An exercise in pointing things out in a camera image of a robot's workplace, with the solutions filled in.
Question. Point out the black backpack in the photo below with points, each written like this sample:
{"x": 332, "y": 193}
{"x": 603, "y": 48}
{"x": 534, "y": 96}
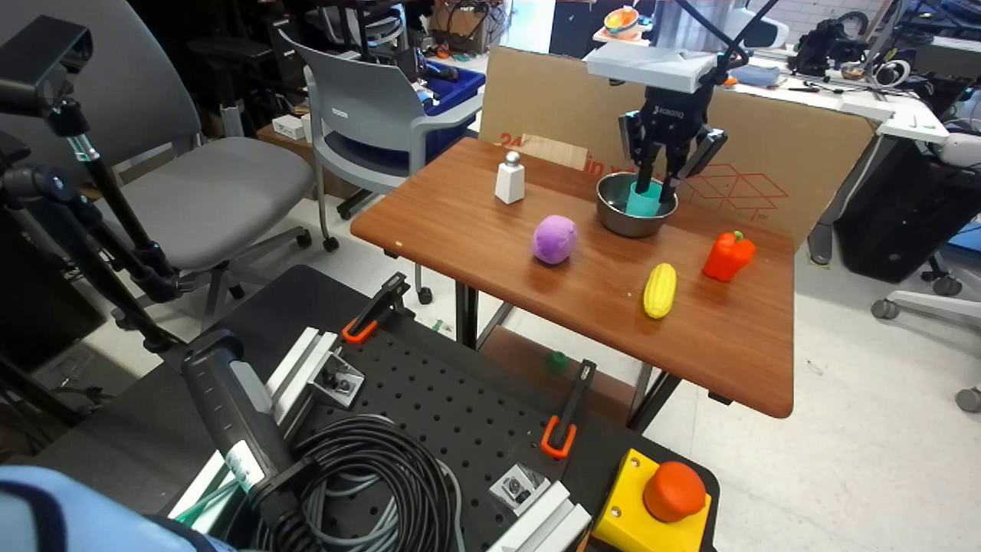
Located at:
{"x": 830, "y": 48}

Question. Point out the black tripod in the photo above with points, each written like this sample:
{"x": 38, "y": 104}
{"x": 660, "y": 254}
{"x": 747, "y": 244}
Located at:
{"x": 117, "y": 209}

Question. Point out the small metal bracket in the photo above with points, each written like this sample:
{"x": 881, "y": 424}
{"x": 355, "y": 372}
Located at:
{"x": 520, "y": 488}
{"x": 338, "y": 383}

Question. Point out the small green object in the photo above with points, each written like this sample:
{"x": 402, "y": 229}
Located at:
{"x": 558, "y": 360}

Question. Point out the white background desk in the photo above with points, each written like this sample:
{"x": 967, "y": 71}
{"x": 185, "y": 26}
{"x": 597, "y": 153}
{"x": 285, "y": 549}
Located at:
{"x": 816, "y": 95}

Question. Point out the black power strip post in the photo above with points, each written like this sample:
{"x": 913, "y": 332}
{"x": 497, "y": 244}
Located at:
{"x": 235, "y": 409}

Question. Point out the black camera on tripod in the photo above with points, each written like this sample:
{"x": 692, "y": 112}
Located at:
{"x": 40, "y": 58}

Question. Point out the aluminium profile rail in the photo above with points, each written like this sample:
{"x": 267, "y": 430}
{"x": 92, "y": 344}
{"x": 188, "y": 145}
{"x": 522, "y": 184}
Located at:
{"x": 541, "y": 523}
{"x": 292, "y": 384}

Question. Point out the blue storage bin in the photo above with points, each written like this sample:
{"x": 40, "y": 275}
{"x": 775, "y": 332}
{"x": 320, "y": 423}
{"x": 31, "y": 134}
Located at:
{"x": 454, "y": 91}

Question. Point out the black bin under desk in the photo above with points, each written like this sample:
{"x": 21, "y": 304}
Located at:
{"x": 894, "y": 209}

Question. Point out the blue plastic cup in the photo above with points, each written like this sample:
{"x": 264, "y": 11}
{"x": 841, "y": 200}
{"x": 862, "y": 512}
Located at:
{"x": 645, "y": 203}

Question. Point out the black perforated base board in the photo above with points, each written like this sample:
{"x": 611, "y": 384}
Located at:
{"x": 462, "y": 401}

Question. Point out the white salt shaker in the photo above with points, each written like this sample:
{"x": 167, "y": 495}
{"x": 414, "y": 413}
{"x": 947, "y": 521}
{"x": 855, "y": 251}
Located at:
{"x": 510, "y": 183}

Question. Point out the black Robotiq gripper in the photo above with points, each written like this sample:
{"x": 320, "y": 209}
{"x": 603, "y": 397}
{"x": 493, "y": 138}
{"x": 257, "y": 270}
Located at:
{"x": 672, "y": 114}

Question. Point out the yellow emergency stop box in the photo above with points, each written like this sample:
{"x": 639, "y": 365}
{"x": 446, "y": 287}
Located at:
{"x": 655, "y": 508}

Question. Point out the yellow toy corn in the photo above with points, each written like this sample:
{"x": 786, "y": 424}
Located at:
{"x": 660, "y": 293}

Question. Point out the brown wooden table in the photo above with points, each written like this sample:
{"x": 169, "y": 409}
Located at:
{"x": 603, "y": 297}

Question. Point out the grey plastic chair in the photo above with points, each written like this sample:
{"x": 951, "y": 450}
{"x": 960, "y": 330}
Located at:
{"x": 370, "y": 124}

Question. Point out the orange black clamp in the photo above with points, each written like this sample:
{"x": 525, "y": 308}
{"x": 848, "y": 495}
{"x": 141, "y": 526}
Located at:
{"x": 564, "y": 424}
{"x": 372, "y": 312}

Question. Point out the red toy bell pepper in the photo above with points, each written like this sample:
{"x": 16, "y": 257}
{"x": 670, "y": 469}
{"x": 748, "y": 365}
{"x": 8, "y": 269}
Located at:
{"x": 729, "y": 257}

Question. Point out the large grey office chair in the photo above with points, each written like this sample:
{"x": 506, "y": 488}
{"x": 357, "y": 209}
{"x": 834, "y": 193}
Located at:
{"x": 194, "y": 195}

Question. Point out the purple plush ball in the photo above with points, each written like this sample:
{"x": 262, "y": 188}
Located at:
{"x": 553, "y": 240}

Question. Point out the grey swivel chair base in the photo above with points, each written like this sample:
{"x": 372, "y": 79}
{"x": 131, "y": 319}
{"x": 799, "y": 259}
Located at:
{"x": 924, "y": 308}

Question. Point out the brown cardboard panel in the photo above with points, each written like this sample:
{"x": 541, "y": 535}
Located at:
{"x": 541, "y": 104}

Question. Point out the steel pot bowl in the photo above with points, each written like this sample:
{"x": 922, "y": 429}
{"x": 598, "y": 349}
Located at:
{"x": 615, "y": 209}

